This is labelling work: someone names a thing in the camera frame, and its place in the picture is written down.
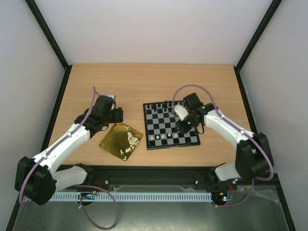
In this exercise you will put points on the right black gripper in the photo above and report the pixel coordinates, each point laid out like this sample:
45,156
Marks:
184,125

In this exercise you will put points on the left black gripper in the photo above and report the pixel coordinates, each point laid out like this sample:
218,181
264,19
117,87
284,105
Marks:
119,114

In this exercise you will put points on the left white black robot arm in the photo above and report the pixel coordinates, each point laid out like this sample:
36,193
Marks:
38,178

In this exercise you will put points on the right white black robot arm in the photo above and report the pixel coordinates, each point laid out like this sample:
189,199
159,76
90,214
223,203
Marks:
253,154

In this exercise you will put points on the black chess pieces row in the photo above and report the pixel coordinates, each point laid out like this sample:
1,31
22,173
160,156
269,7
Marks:
161,107

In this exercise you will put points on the black grey chess board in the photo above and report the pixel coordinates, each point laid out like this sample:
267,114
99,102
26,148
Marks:
164,123

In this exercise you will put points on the white chess piece pile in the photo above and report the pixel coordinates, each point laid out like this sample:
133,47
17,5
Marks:
133,140

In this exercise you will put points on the gold metal tray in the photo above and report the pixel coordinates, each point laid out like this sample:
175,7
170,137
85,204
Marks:
116,139

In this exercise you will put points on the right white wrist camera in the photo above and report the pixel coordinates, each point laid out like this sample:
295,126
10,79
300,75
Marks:
181,111

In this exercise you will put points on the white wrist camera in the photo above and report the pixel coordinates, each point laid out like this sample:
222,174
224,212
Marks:
111,95
181,111

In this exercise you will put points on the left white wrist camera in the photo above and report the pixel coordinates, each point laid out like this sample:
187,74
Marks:
111,95

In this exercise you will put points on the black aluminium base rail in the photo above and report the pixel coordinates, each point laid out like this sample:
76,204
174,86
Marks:
200,178

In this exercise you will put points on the light blue slotted cable duct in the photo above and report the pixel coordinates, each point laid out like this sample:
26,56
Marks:
132,197

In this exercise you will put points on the left black frame post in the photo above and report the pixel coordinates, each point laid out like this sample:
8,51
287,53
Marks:
32,5

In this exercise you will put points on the black frame post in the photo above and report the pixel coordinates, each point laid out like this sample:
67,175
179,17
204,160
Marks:
32,5
273,7

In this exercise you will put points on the right black frame post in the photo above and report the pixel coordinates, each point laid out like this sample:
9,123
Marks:
273,7

